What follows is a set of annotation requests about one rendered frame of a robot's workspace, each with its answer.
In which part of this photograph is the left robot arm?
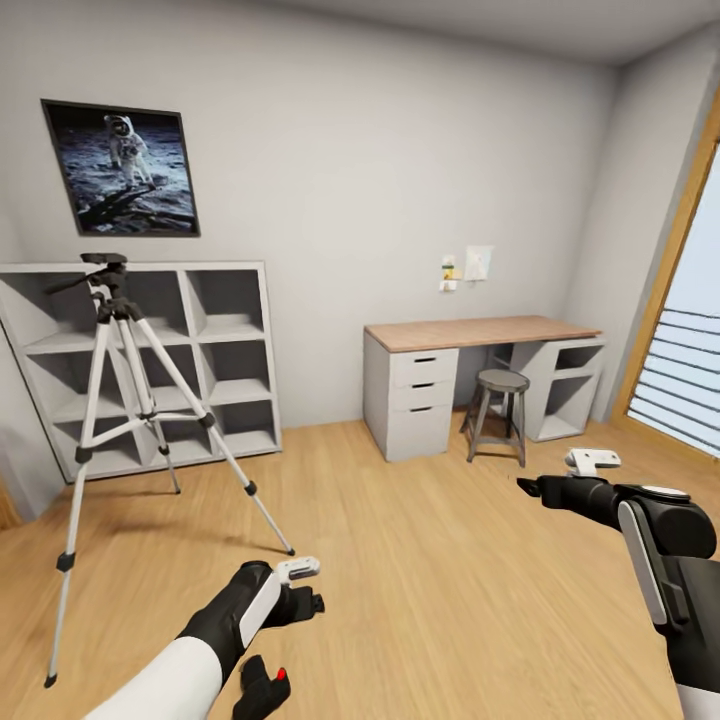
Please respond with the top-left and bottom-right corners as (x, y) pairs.
(82, 556), (325, 720)

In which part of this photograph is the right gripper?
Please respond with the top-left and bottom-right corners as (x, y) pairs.
(516, 475), (610, 522)

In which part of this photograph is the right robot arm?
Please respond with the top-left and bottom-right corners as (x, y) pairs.
(516, 449), (720, 720)

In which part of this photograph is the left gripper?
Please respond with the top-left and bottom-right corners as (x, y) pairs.
(262, 586), (325, 628)

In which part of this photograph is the camera tripod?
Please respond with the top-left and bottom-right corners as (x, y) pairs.
(42, 253), (296, 688)

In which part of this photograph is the digital camera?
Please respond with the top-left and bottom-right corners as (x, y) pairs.
(232, 656), (290, 720)

